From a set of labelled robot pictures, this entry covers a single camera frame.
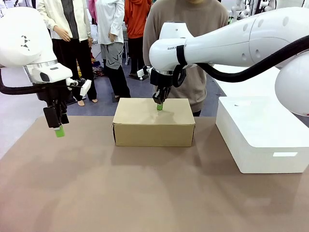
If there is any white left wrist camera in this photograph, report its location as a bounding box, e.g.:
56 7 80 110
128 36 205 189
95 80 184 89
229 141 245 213
66 77 93 97

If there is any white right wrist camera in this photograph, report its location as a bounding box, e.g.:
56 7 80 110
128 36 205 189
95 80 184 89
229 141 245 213
136 66 152 80

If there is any mannequin in white jacket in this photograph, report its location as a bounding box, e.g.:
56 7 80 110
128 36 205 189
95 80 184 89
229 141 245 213
36 0 99 107

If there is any white plastic storage box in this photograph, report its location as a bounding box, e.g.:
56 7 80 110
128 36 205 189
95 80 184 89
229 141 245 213
215 96 309 174

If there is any mannequin in white shirt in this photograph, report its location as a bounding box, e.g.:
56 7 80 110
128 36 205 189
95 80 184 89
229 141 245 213
95 0 131 99

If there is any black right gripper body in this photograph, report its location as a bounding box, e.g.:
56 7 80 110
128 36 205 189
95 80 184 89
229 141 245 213
150 69 175 89

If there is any mannequin in orange hoodie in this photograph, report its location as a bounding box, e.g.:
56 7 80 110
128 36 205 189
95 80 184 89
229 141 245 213
124 0 153 78

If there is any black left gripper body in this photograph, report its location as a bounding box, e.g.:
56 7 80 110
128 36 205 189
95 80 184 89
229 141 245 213
36 83 70 109

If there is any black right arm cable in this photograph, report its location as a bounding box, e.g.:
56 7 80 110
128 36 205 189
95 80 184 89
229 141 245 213
172 35 309 88

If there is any pink hanging garment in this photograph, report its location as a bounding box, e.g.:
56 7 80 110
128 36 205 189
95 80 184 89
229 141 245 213
87 0 98 25

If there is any person in beige sweater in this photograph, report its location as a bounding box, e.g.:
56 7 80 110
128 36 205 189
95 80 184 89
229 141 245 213
142 0 229 117

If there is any brown cardboard shoe box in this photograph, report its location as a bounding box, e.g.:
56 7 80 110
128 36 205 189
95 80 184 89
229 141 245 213
112 98 196 147

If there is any colourful clothes pile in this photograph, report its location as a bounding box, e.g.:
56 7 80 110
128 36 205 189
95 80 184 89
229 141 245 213
76 54 106 79

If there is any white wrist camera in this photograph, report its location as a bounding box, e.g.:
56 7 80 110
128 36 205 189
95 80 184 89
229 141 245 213
66 77 93 97
136 66 152 80

